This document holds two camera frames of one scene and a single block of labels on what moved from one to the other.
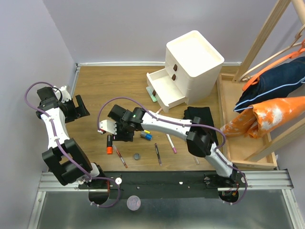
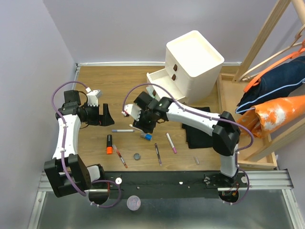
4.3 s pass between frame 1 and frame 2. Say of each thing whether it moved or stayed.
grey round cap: stayed
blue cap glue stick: stayed
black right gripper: moved
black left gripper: moved
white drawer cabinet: stayed
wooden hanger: stayed
